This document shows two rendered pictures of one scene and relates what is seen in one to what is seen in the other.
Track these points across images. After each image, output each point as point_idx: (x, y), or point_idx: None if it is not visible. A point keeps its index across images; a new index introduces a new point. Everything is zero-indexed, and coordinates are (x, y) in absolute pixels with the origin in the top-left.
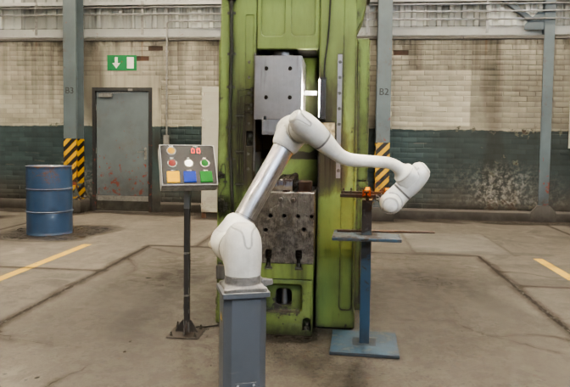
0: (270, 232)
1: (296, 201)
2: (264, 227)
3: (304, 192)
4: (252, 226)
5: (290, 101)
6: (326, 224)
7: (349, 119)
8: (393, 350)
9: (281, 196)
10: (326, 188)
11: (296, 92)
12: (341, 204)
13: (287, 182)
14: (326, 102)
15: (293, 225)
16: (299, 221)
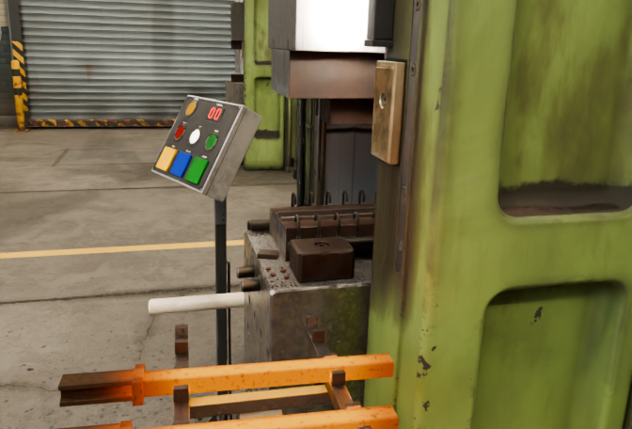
0: (249, 341)
1: (260, 293)
2: (247, 322)
3: (271, 276)
4: None
5: None
6: (373, 400)
7: (436, 49)
8: None
9: (253, 263)
10: (380, 293)
11: None
12: (400, 368)
13: (282, 233)
14: None
15: (259, 352)
16: (261, 349)
